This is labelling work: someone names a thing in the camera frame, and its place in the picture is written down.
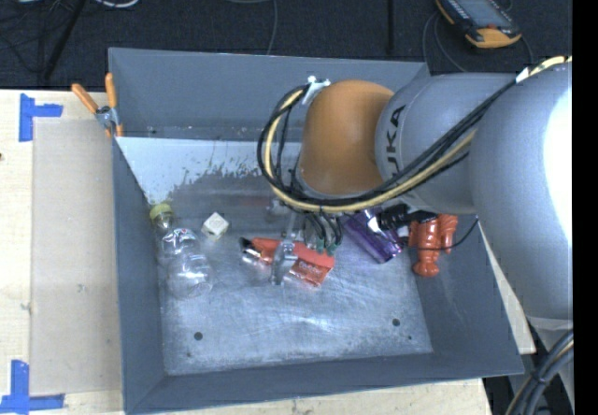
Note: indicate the white cube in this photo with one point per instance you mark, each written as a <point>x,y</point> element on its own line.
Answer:
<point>215,225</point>

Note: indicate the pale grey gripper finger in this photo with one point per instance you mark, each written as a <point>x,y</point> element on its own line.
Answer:
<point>282,263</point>

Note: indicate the purple clear plastic bottle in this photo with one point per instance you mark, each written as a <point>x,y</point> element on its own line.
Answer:
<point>376,245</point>

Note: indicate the orange toy lobster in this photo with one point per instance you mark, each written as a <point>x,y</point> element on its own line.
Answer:
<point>427,245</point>

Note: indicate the orange packet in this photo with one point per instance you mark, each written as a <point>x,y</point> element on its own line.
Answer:
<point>314,263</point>

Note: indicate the clear plastic bottle yellow cap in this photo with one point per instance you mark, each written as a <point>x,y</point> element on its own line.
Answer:
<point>187,263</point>

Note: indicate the black cylinder on white bracket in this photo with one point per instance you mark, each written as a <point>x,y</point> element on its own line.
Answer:
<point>392,218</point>

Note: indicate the grey metal bin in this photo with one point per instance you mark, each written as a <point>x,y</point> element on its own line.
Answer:
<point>289,324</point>

